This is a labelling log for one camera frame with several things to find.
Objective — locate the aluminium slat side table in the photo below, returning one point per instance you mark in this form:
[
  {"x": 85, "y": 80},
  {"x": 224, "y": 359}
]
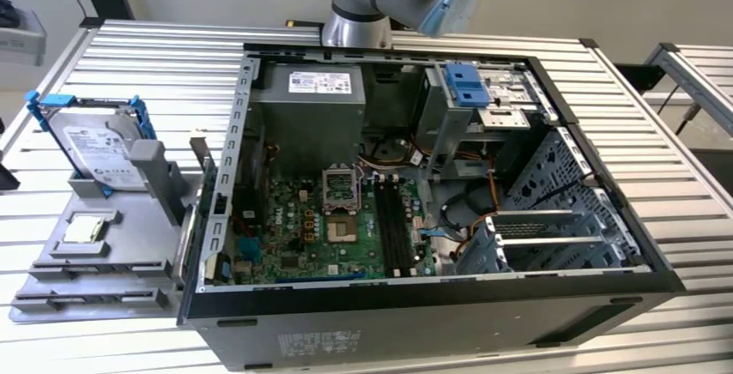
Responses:
[{"x": 704, "y": 74}]

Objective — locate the black open PC case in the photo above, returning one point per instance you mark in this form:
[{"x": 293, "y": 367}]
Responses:
[{"x": 401, "y": 327}]

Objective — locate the hard disk in blue carrier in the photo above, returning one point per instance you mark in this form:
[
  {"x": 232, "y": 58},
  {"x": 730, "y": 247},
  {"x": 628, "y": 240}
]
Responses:
[{"x": 98, "y": 146}]

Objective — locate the black bar with yellow end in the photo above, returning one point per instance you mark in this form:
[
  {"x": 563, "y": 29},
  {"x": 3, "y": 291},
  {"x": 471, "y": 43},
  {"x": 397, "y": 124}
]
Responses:
[{"x": 306, "y": 25}]

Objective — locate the grey parts rack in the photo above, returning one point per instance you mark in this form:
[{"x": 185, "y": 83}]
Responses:
[{"x": 138, "y": 228}]

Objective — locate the grey power supply unit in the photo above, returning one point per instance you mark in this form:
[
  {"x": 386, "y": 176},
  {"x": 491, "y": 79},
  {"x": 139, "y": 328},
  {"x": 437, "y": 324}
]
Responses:
[{"x": 309, "y": 125}]

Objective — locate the silver CPU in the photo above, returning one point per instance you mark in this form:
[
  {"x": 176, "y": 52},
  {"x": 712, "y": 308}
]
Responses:
[{"x": 85, "y": 229}]

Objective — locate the silver disk bay cage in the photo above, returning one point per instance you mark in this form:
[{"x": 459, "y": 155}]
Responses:
[{"x": 533, "y": 241}]

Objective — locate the CPU socket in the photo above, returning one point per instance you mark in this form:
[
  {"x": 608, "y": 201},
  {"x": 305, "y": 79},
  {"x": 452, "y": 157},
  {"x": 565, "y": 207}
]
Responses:
[{"x": 344, "y": 228}]

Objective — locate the silver drive bay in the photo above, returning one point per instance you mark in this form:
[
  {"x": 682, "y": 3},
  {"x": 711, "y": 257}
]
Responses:
[{"x": 441, "y": 129}]

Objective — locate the black RAM slot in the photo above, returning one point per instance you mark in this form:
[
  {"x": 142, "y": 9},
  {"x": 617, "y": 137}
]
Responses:
[
  {"x": 401, "y": 219},
  {"x": 385, "y": 219}
]

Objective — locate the dark RAM stick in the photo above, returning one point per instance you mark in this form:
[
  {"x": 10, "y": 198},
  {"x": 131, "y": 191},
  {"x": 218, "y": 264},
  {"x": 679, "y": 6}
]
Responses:
[
  {"x": 98, "y": 294},
  {"x": 98, "y": 266}
]

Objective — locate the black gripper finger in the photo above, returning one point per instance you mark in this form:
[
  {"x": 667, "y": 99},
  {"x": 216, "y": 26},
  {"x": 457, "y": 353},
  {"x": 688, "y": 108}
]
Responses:
[{"x": 7, "y": 179}]

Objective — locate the graphics card with metal bracket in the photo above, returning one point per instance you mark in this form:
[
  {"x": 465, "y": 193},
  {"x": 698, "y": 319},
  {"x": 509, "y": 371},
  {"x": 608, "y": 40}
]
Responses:
[{"x": 208, "y": 172}]

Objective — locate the black table bracket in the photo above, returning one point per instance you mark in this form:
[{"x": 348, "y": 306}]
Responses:
[{"x": 639, "y": 76}]

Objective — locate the blue plastic drive latch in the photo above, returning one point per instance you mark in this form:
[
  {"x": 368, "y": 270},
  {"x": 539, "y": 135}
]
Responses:
[{"x": 464, "y": 86}]

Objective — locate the green motherboard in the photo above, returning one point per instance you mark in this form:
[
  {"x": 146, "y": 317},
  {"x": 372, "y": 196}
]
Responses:
[{"x": 286, "y": 228}]

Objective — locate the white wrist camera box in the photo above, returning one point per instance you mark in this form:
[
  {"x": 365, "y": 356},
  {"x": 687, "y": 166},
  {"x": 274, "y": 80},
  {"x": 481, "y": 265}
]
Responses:
[{"x": 21, "y": 39}]

